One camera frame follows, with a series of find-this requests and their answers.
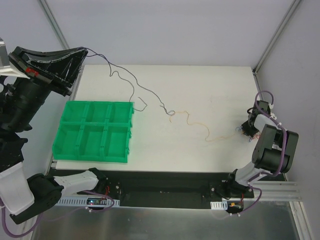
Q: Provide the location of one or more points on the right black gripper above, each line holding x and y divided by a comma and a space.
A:
249, 127

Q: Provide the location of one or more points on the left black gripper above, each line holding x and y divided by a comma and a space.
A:
40, 73

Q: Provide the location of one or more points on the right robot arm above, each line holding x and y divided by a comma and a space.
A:
273, 153

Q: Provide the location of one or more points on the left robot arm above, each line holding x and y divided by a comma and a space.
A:
28, 77

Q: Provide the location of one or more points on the green compartment tray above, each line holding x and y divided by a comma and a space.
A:
94, 131

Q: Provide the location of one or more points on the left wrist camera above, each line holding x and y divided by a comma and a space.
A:
6, 69

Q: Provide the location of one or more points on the left aluminium frame post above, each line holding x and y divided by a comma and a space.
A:
46, 9

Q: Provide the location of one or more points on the aluminium frame post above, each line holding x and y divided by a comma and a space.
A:
46, 9
289, 14

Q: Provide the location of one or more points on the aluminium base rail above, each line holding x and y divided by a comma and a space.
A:
278, 191

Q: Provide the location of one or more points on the right white cable duct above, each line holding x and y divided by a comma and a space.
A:
219, 205

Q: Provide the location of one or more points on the white cable duct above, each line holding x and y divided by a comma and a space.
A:
219, 205
85, 201

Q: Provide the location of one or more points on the right aluminium frame post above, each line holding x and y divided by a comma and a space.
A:
289, 14

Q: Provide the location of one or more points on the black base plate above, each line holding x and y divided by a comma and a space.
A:
171, 190

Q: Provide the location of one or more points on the left white cable duct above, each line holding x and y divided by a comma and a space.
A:
85, 201

